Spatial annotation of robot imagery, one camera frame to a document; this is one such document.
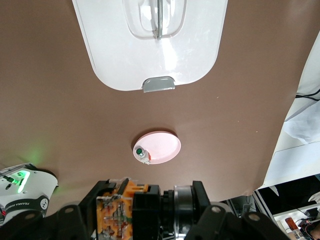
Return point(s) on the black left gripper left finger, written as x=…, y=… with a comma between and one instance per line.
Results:
x=82, y=215

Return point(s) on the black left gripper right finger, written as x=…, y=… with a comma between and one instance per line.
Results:
x=220, y=222

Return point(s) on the orange push-button switch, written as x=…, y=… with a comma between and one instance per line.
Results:
x=140, y=212

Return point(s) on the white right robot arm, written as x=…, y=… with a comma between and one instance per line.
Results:
x=27, y=190

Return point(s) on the pink round plate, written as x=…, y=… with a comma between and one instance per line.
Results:
x=162, y=147

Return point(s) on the brown table mat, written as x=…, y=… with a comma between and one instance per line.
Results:
x=50, y=100

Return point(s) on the translucent white plastic sheet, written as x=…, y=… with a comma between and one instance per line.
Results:
x=303, y=122

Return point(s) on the white lidded storage box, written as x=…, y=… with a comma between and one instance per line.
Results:
x=150, y=50

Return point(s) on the white switch with green button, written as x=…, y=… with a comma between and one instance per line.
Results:
x=141, y=153

